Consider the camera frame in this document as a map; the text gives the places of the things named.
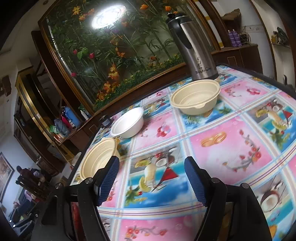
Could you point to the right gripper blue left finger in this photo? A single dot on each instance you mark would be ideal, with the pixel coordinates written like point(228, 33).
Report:
point(104, 179)

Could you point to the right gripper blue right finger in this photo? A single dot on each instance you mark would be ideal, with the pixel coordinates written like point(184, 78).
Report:
point(199, 180)

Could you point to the white foam bowl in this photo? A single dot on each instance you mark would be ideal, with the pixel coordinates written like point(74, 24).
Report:
point(129, 124)

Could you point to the cream ribbed plastic bowl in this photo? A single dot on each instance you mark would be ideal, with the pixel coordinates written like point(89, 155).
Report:
point(197, 97)

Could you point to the small dark glass jar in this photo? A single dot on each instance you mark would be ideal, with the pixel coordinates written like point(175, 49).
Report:
point(105, 121)

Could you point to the colourful fruit print tablecloth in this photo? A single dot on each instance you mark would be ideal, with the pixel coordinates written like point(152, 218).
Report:
point(248, 137)

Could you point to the blue water bottle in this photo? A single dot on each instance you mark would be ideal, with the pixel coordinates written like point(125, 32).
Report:
point(72, 117)

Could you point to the stainless steel thermos flask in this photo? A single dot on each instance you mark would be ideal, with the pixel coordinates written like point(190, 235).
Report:
point(192, 45)

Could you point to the purple bottle pair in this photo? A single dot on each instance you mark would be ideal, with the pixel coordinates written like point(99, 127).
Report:
point(234, 38)

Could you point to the flower garden wall painting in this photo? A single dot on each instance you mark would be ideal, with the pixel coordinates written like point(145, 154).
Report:
point(105, 48)

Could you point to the dark wooden wall cabinet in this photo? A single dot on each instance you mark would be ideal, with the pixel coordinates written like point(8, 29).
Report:
point(247, 56)

